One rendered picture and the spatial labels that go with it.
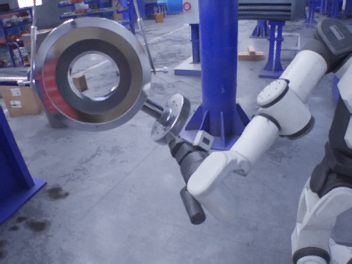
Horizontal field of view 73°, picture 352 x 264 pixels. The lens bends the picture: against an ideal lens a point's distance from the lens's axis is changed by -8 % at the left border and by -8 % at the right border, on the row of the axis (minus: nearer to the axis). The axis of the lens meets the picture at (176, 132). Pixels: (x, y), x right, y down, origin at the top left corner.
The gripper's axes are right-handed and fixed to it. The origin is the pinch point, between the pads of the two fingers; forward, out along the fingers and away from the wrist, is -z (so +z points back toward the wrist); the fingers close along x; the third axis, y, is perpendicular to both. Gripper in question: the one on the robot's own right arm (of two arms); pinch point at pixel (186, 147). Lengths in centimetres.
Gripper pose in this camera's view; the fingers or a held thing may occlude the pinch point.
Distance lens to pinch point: 75.6
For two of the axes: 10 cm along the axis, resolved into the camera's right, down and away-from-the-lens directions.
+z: 2.2, 4.0, -8.9
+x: -7.9, -4.6, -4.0
